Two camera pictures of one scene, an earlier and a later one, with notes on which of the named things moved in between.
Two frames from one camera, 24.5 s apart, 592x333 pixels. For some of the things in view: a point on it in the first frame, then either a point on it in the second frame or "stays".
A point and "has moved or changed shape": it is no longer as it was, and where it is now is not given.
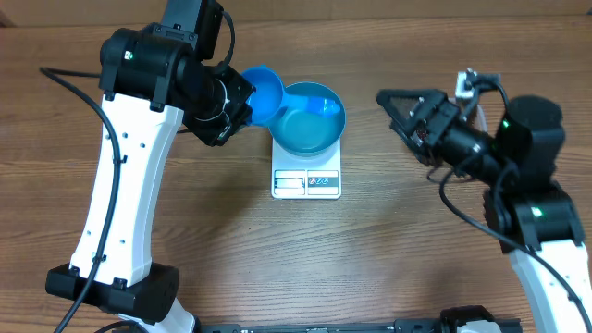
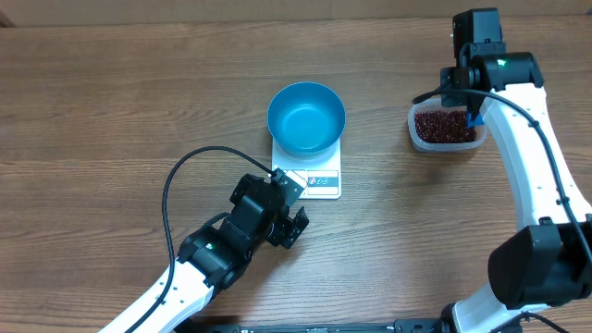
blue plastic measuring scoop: (270, 96) has moved or changed shape
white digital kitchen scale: (314, 178) stays
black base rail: (397, 326) stays
